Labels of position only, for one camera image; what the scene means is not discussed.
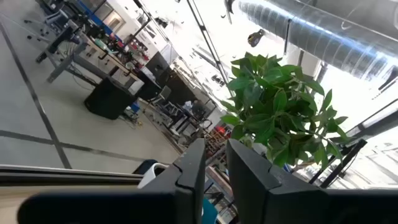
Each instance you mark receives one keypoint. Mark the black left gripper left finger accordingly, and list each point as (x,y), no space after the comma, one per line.
(174,199)

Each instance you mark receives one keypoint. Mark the wooden workbench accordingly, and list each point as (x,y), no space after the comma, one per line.
(93,54)

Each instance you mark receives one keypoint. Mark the black hanging ceiling camera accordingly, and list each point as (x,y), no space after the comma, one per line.
(255,38)

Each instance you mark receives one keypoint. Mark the white ribbed plant pot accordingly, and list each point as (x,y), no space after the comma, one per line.
(149,177)

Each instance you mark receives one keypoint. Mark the black waste bin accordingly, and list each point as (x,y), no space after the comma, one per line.
(109,99)

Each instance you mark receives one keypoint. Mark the green leafy potted tree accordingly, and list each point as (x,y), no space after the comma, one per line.
(273,105)

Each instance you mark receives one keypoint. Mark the silver ventilation duct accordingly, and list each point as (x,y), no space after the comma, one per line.
(326,40)

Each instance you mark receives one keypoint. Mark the blue fabric basket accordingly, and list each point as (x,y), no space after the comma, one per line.
(209,214)

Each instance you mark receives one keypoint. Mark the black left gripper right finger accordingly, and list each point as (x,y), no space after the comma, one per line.
(264,193)

